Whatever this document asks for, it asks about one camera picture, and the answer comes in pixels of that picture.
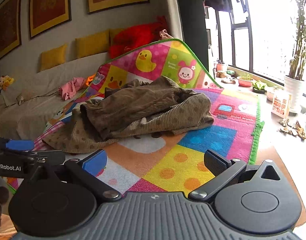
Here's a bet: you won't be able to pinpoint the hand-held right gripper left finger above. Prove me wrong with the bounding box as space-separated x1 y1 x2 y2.
37 149 122 203

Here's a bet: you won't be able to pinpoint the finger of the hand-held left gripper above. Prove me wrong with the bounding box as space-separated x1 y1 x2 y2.
0 139 35 152

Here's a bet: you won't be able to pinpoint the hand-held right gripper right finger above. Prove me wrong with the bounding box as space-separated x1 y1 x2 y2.
188 149 282 202

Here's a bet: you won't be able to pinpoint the brown corduroy garment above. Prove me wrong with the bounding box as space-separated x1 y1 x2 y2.
41 76 215 154

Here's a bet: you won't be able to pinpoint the colourful cartoon play mat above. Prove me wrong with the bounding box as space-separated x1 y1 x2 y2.
6 39 265 198

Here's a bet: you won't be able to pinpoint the grey sofa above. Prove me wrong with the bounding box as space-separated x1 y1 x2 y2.
0 51 112 140

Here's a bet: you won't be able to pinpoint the small yellow plush toy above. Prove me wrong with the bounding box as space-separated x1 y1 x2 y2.
0 75 14 92

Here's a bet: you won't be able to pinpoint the pink cloth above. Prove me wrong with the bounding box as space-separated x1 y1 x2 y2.
58 77 86 100

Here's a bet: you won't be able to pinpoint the pink plant bowl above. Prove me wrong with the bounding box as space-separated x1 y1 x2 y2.
237 74 254 87

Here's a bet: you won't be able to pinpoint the small white pot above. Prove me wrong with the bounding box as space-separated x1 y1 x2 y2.
266 86 284 102

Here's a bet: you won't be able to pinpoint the green plant in black pot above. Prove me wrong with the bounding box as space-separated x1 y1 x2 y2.
252 80 268 94

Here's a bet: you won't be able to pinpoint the brown dried pieces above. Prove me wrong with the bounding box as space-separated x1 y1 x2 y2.
279 119 306 140

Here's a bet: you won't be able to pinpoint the orange printed sign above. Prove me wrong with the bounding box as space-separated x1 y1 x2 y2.
271 90 292 118

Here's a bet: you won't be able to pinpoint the yellow cushion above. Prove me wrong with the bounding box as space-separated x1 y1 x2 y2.
109 28 126 45
40 44 68 71
75 30 110 58

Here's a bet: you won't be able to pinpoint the bamboo plant in white pot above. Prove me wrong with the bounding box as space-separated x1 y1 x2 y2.
284 0 306 113

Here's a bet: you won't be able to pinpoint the red plush toy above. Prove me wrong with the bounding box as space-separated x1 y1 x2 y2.
108 16 168 59

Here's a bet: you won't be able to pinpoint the dark curtain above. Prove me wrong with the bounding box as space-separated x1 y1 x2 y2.
173 0 210 80

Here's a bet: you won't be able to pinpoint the pink plush toy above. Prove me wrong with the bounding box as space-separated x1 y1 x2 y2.
159 29 174 40

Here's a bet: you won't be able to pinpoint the black window frame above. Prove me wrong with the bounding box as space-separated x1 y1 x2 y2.
214 0 306 83

